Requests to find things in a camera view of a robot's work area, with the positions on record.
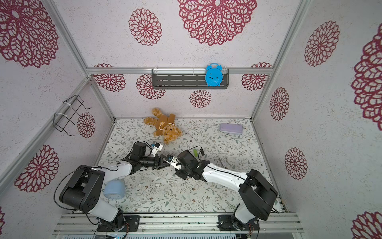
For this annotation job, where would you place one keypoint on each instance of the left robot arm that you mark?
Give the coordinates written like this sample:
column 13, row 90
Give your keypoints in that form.
column 83, row 190

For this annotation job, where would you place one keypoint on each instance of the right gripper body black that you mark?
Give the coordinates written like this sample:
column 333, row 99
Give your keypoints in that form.
column 181, row 164

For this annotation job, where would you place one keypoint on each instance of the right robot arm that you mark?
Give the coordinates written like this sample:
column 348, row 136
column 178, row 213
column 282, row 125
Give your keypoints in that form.
column 256, row 192

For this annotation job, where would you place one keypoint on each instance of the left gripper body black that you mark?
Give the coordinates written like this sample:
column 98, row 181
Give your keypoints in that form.
column 150, row 162

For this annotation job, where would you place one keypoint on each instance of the blue alarm clock toy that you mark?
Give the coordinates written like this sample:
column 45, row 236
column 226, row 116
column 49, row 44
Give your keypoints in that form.
column 214, row 75

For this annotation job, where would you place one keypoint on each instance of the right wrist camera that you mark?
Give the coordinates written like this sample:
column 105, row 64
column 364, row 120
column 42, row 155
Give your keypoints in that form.
column 172, row 161

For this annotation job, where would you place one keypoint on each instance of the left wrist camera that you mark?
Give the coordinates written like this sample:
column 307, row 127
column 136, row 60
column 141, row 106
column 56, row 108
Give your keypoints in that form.
column 156, row 149

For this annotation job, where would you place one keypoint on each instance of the light blue cup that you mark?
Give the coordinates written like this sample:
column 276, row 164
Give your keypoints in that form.
column 114, row 190

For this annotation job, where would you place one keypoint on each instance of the purple rectangular case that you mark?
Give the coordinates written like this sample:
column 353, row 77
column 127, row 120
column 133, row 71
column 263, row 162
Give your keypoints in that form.
column 231, row 128

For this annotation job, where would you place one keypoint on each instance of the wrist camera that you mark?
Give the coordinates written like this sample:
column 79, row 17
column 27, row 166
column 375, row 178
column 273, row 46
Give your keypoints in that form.
column 172, row 161
column 156, row 149

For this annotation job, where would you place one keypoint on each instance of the brown teddy bear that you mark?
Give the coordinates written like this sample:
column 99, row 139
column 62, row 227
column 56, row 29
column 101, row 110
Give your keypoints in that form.
column 165, row 125

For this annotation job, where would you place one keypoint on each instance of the black wire wall rack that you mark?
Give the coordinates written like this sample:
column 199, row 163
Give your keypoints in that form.
column 61, row 120

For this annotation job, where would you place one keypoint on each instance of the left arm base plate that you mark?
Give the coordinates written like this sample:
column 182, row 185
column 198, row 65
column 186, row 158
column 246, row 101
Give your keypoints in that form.
column 120, row 224

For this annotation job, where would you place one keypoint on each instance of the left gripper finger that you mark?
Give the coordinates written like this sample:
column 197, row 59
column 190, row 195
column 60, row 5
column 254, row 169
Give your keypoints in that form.
column 164, row 159
column 163, row 165

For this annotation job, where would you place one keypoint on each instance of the aluminium front rail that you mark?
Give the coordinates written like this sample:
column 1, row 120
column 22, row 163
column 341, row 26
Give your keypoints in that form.
column 201, row 223

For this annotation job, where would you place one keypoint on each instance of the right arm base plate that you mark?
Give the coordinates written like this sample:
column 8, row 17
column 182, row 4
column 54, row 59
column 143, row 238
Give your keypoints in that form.
column 230, row 223

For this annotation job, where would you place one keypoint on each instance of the grey wall shelf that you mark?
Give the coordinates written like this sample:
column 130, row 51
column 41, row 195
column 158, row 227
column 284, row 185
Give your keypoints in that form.
column 189, row 81

